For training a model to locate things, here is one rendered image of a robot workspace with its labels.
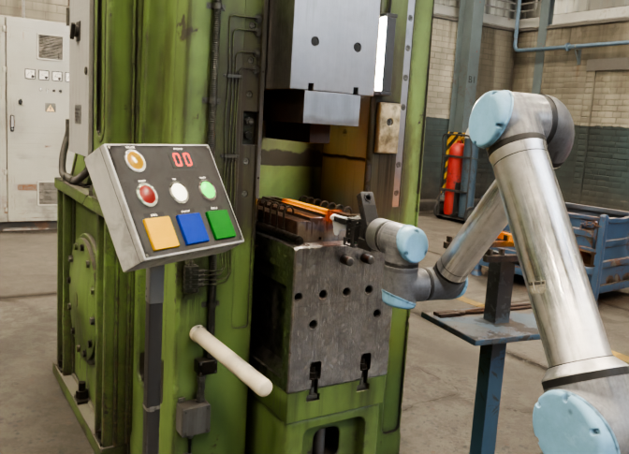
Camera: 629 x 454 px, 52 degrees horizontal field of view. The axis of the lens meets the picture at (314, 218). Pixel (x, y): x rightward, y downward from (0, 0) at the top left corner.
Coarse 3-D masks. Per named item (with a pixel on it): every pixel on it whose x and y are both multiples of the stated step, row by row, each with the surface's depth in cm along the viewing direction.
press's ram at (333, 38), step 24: (288, 0) 183; (312, 0) 183; (336, 0) 187; (360, 0) 192; (288, 24) 183; (312, 24) 184; (336, 24) 189; (360, 24) 193; (288, 48) 184; (312, 48) 186; (336, 48) 190; (360, 48) 195; (288, 72) 184; (312, 72) 187; (336, 72) 191; (360, 72) 196
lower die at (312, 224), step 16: (272, 208) 215; (288, 208) 213; (304, 208) 208; (272, 224) 205; (288, 224) 197; (304, 224) 194; (320, 224) 197; (304, 240) 195; (320, 240) 198; (336, 240) 201
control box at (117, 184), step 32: (96, 160) 145; (160, 160) 154; (192, 160) 163; (96, 192) 146; (128, 192) 143; (160, 192) 150; (192, 192) 159; (224, 192) 168; (128, 224) 141; (128, 256) 142; (160, 256) 143; (192, 256) 158
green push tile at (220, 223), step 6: (222, 210) 164; (210, 216) 159; (216, 216) 161; (222, 216) 163; (228, 216) 165; (210, 222) 159; (216, 222) 160; (222, 222) 162; (228, 222) 164; (216, 228) 159; (222, 228) 161; (228, 228) 163; (216, 234) 158; (222, 234) 160; (228, 234) 162; (234, 234) 164; (216, 240) 159
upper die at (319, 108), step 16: (272, 96) 203; (288, 96) 195; (304, 96) 187; (320, 96) 190; (336, 96) 193; (352, 96) 196; (272, 112) 203; (288, 112) 195; (304, 112) 188; (320, 112) 191; (336, 112) 193; (352, 112) 196
